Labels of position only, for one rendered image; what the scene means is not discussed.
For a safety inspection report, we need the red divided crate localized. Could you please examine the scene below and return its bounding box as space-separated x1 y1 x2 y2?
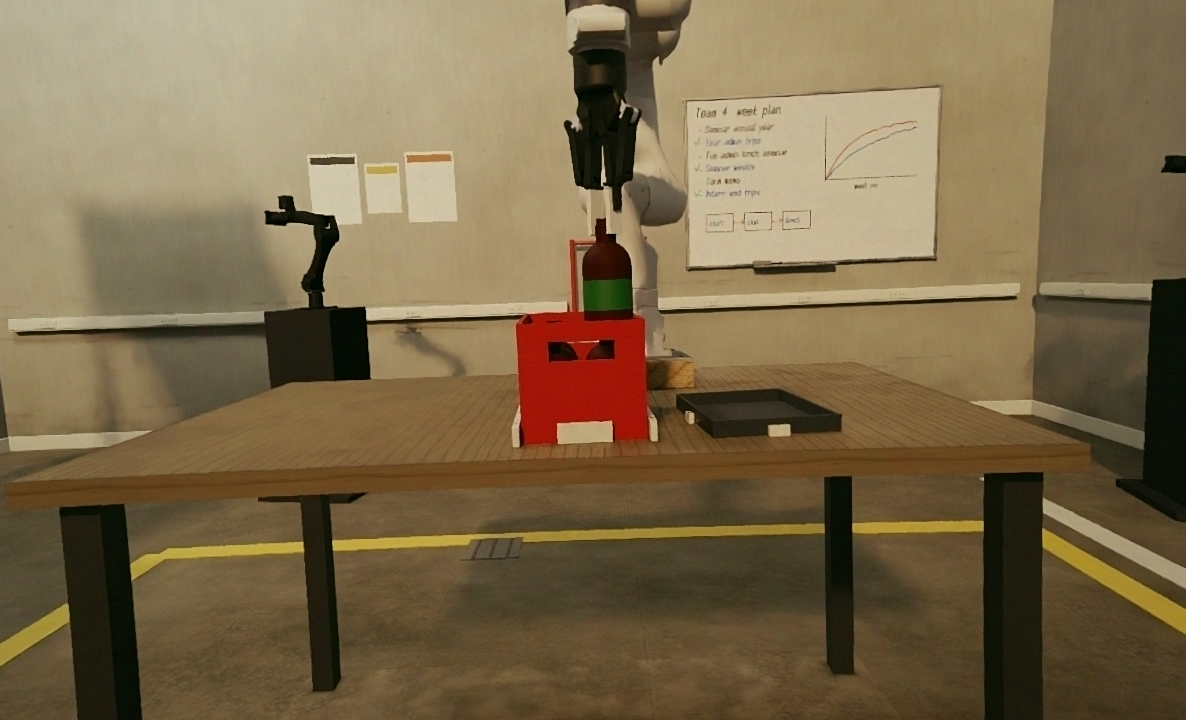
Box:
516 312 648 445

